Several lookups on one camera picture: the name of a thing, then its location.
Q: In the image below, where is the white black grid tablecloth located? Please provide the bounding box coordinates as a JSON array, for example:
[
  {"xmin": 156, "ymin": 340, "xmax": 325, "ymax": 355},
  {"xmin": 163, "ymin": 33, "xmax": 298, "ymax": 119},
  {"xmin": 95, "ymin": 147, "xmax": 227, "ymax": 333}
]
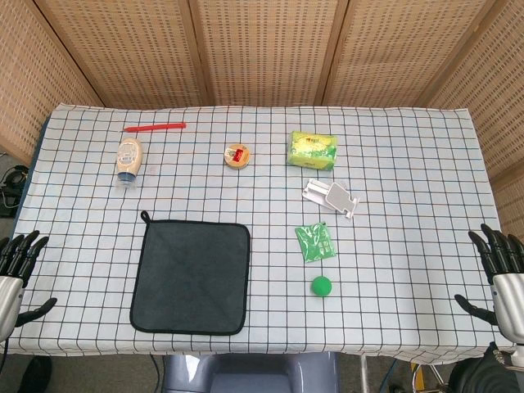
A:
[{"xmin": 0, "ymin": 102, "xmax": 522, "ymax": 364}]

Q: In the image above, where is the wooden woven folding screen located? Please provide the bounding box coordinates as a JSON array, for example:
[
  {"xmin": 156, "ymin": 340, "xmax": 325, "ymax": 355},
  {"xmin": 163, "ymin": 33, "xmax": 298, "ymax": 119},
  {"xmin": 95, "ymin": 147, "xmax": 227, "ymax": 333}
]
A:
[{"xmin": 0, "ymin": 0, "xmax": 524, "ymax": 237}]

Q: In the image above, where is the black round robot joint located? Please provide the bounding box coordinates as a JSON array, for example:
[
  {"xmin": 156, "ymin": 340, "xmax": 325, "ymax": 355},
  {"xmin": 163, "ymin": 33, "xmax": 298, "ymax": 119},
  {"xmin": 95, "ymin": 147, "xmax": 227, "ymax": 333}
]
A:
[{"xmin": 449, "ymin": 347, "xmax": 524, "ymax": 393}]

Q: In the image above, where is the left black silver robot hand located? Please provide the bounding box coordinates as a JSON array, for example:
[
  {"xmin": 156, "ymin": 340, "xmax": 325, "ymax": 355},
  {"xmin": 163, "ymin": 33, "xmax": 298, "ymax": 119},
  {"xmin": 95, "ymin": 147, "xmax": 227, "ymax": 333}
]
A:
[{"xmin": 0, "ymin": 230, "xmax": 58, "ymax": 342}]

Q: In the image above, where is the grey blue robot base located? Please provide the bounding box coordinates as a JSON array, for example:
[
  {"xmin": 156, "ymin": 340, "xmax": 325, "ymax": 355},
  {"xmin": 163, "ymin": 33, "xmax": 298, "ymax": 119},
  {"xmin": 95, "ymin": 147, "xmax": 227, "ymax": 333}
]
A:
[{"xmin": 162, "ymin": 352, "xmax": 340, "ymax": 393}]

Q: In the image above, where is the green yellow tissue pack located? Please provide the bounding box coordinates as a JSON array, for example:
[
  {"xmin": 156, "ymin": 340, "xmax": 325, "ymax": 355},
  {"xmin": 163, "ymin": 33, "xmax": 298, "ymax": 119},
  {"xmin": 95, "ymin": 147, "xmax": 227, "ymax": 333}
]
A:
[{"xmin": 286, "ymin": 130, "xmax": 341, "ymax": 172}]

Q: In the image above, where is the green snack sachet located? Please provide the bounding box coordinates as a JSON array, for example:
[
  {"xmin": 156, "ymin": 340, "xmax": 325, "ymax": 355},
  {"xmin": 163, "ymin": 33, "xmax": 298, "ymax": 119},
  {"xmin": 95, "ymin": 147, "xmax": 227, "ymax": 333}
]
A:
[{"xmin": 294, "ymin": 222, "xmax": 337, "ymax": 263}]

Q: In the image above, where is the chrome yellow stool frame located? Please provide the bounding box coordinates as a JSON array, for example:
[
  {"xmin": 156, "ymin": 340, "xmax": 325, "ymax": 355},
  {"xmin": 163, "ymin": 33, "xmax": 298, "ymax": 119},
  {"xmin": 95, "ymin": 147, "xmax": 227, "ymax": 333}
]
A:
[{"xmin": 411, "ymin": 362, "xmax": 445, "ymax": 393}]

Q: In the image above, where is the beige squeeze bottle blue cap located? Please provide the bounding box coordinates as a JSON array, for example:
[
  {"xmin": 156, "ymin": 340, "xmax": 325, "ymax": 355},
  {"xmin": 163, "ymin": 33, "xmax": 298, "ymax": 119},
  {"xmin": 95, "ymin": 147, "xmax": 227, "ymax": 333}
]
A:
[{"xmin": 115, "ymin": 137, "xmax": 143, "ymax": 190}]

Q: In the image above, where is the green ball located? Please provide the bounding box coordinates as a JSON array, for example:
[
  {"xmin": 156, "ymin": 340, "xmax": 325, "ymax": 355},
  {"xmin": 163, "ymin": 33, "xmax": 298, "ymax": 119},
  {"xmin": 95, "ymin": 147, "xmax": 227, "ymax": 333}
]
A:
[{"xmin": 310, "ymin": 275, "xmax": 333, "ymax": 298}]

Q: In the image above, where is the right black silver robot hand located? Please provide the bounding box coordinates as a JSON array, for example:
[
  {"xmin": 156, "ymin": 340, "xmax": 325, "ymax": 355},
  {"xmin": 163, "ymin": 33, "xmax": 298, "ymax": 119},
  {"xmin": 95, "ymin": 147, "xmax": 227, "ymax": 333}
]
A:
[{"xmin": 454, "ymin": 223, "xmax": 524, "ymax": 343}]

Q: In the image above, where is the dark grey cleaning cloth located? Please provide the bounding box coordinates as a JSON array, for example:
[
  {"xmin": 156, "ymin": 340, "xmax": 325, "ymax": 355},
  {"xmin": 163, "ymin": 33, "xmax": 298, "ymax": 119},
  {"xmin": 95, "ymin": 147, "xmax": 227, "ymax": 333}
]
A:
[{"xmin": 129, "ymin": 210, "xmax": 251, "ymax": 337}]

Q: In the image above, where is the round tin red label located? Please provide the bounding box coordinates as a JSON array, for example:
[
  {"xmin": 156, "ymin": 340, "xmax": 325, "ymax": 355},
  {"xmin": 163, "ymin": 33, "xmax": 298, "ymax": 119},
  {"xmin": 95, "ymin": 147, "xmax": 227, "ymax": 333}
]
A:
[{"xmin": 223, "ymin": 143, "xmax": 251, "ymax": 169}]

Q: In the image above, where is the white folding phone stand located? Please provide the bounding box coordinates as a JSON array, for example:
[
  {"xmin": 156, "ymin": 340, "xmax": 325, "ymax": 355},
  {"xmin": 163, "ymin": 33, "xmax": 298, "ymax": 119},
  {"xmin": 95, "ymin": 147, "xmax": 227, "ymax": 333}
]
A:
[{"xmin": 301, "ymin": 178, "xmax": 361, "ymax": 221}]

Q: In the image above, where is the black equipment with cables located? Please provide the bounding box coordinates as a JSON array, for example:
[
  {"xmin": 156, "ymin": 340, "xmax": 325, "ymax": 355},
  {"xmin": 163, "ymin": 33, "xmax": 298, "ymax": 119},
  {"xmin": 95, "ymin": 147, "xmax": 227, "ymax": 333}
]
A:
[{"xmin": 0, "ymin": 151, "xmax": 30, "ymax": 219}]

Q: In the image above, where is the red plastic pen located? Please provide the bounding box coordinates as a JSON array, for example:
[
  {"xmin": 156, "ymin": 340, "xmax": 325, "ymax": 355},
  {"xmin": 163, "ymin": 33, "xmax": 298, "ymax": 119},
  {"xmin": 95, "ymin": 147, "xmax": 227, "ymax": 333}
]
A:
[{"xmin": 124, "ymin": 122, "xmax": 187, "ymax": 133}]

